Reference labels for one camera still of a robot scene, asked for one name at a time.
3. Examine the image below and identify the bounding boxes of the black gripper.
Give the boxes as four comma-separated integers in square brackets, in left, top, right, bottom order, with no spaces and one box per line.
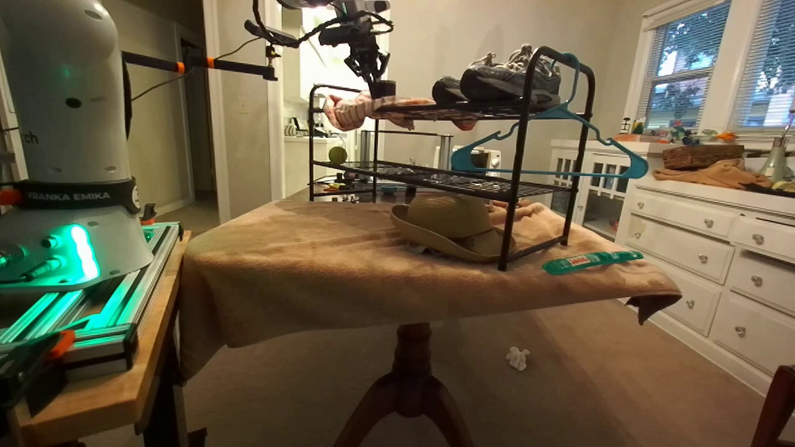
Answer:
[317,11,392,82]

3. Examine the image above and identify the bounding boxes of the brown mug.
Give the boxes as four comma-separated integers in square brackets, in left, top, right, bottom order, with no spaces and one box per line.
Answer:
[368,80,395,98]

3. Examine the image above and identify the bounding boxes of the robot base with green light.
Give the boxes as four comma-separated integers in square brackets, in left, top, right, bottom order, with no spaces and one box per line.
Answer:
[0,0,184,383]

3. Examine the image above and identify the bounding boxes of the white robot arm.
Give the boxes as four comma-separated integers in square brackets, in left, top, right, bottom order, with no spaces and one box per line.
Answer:
[277,0,392,82]

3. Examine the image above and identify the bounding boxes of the black shoes on rack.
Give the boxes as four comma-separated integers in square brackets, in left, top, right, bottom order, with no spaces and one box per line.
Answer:
[433,44,562,110]

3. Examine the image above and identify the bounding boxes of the black metal shoe rack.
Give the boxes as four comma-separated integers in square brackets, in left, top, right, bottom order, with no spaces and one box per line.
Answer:
[311,44,595,270]

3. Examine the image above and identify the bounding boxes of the teal hanger on rack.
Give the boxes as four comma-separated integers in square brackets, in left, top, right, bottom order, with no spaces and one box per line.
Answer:
[449,116,648,182]

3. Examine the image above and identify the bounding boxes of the green ball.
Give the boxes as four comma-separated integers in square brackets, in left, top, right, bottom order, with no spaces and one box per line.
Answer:
[328,147,348,163]

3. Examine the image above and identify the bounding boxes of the tan tablecloth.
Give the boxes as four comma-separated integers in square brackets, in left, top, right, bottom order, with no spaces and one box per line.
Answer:
[179,198,680,375]

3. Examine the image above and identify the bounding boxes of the teal hanger on table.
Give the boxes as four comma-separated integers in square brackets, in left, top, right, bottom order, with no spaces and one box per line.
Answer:
[542,251,644,275]

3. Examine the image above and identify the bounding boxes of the crumpled white paper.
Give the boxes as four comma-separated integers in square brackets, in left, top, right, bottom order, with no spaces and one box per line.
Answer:
[504,347,532,369]

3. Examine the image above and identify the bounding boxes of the brown cloth on dresser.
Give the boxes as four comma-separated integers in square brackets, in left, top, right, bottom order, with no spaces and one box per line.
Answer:
[654,159,764,189]

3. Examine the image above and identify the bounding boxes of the white dresser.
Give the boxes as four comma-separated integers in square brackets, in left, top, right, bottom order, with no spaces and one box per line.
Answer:
[619,182,795,393]

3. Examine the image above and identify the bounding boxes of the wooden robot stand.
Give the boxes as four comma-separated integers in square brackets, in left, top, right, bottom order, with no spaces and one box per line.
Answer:
[3,224,188,447]

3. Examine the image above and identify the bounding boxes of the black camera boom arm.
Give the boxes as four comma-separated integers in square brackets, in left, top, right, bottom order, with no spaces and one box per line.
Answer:
[122,51,277,82]

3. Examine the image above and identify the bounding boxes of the wooden pedestal table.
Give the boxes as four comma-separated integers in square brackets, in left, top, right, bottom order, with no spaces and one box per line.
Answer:
[333,322,475,447]

